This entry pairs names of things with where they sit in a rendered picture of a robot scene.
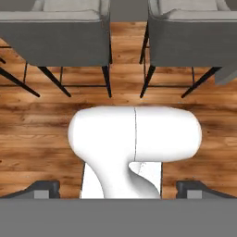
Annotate grey slab corner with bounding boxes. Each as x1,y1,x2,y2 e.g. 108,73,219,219
214,65,237,86

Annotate grey upholstered chair, black legs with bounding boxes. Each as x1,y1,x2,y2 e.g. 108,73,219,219
0,0,114,99
138,0,237,100

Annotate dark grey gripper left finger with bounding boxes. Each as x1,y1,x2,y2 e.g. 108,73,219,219
0,180,61,200

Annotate white rounded object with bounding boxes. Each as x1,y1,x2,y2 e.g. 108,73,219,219
68,106,203,200

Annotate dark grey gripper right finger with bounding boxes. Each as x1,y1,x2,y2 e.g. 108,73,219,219
175,180,237,200

